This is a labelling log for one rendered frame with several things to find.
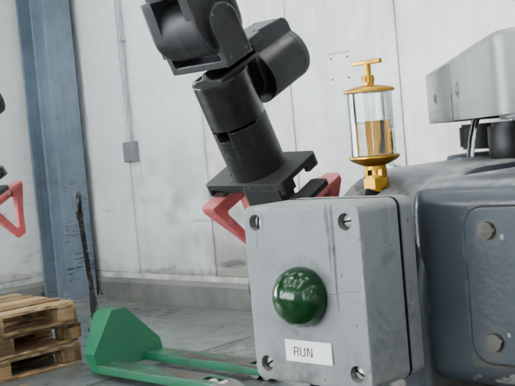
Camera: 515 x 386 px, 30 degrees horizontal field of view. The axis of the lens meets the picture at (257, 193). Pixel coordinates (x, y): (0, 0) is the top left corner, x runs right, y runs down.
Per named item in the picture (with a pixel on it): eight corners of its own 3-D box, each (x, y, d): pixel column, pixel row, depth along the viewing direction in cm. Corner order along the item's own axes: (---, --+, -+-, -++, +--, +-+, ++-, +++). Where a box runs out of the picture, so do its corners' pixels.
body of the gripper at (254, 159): (247, 168, 102) (221, 106, 99) (322, 166, 95) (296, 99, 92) (210, 201, 98) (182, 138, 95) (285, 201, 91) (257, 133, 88)
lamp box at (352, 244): (257, 377, 50) (241, 206, 50) (312, 358, 53) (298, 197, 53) (373, 394, 45) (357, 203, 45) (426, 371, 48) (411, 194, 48)
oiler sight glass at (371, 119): (342, 158, 54) (337, 95, 54) (369, 154, 56) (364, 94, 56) (378, 155, 52) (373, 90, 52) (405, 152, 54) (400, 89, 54)
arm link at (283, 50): (145, 24, 92) (204, 11, 86) (220, -23, 99) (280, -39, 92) (197, 134, 96) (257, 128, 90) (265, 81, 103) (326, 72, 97)
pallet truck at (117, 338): (54, 372, 621) (37, 194, 614) (120, 354, 660) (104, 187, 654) (229, 402, 511) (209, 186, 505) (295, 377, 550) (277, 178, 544)
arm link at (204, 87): (175, 81, 92) (216, 76, 88) (221, 49, 96) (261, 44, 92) (204, 144, 94) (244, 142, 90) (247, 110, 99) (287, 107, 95)
